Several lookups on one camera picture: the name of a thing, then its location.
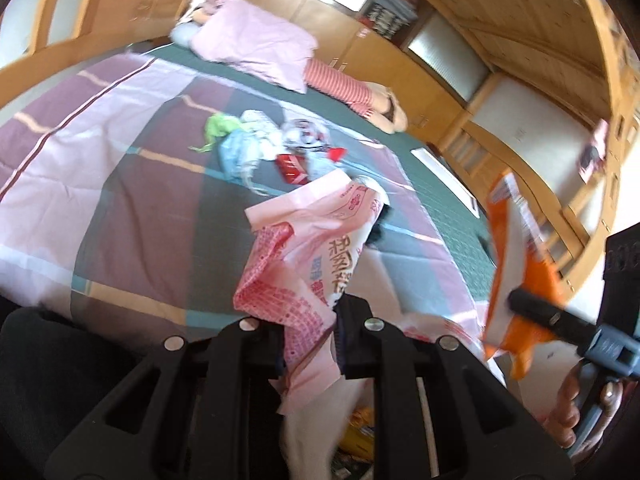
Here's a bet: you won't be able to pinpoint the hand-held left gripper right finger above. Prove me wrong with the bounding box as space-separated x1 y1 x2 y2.
339 294 577 480

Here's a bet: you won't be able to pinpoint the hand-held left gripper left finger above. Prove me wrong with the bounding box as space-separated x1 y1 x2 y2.
47 317 287 480

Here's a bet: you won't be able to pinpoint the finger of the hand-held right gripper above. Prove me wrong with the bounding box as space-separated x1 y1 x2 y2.
507 287 600 350

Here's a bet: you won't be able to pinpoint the orange snack packet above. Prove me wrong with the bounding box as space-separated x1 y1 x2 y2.
481 169 568 380

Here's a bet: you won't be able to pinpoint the pink white plastic bag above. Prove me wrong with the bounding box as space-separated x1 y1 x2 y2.
232 169 483 480

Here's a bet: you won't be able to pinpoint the white tissue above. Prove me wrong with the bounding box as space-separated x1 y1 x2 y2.
258 127 287 161

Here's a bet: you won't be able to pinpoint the person's right hand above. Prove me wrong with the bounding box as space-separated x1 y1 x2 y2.
546 367 628 453

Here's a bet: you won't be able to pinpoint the yellow printed wrapper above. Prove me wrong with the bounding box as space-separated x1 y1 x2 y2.
338 406 377 462

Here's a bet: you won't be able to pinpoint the green woven bed mat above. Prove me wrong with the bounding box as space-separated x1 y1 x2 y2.
125 41 502 308

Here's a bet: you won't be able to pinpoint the pink hanging cloth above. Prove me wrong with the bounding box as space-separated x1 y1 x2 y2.
579 119 612 182

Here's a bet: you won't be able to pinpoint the red cardboard box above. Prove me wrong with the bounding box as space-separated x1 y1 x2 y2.
275 152 309 185

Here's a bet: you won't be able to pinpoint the light blue plastic wrapper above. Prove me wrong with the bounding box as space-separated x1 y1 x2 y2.
218 129 267 187

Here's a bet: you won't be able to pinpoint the clear plastic wrapper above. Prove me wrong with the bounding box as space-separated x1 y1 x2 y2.
279 118 332 155

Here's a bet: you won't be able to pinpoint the plaid bedsheet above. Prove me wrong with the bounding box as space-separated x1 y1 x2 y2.
0 50 482 333

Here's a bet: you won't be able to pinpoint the green crumpled wrapper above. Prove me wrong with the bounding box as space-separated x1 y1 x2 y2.
188 111 242 154

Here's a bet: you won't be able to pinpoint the white blue printed packet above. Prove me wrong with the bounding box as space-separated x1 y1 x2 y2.
240 108 274 133

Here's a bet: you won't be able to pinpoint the striped plush doll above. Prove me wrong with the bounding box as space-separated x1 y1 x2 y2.
301 57 410 134

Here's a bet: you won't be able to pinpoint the pink pillow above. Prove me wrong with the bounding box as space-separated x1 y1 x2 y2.
192 0 319 95

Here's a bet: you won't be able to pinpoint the light blue pillow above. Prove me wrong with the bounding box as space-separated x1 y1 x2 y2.
169 21 203 50

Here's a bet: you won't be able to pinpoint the row of books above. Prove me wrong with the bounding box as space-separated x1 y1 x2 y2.
359 0 420 40

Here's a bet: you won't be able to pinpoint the wooden wall cabinets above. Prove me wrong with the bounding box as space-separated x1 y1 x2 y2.
230 0 473 136

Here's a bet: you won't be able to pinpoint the wooden bed frame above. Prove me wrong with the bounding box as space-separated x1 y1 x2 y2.
0 0 640 281

